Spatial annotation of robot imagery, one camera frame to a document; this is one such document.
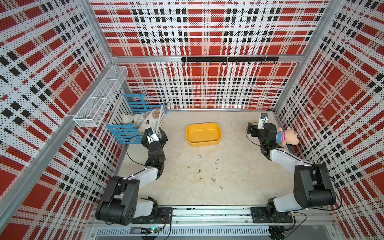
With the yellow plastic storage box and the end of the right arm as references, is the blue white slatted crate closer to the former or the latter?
the yellow plastic storage box

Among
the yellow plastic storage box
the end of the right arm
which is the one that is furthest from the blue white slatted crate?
the end of the right arm

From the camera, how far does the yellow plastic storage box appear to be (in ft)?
3.26

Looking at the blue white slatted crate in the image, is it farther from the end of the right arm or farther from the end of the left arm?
the end of the right arm
